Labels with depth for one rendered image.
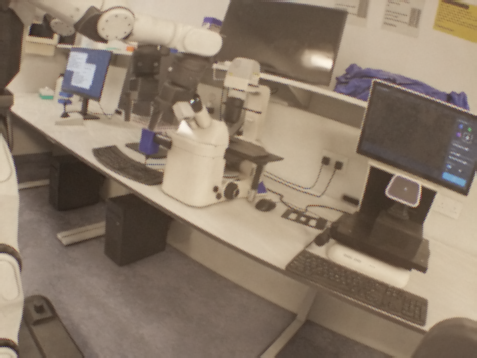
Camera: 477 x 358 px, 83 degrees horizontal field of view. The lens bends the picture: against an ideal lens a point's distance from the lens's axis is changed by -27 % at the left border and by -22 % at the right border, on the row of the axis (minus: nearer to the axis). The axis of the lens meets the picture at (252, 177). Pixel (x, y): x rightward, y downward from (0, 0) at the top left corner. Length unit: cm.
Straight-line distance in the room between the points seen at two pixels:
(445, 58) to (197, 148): 133
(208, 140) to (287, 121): 78
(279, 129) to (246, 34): 56
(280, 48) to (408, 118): 85
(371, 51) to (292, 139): 67
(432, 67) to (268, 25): 90
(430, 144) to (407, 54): 80
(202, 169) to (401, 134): 68
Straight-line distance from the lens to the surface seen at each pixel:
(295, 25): 176
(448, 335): 57
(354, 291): 93
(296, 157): 181
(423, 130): 115
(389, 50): 186
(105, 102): 291
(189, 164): 115
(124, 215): 192
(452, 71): 184
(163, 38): 79
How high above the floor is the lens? 121
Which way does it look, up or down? 15 degrees down
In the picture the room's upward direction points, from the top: 14 degrees clockwise
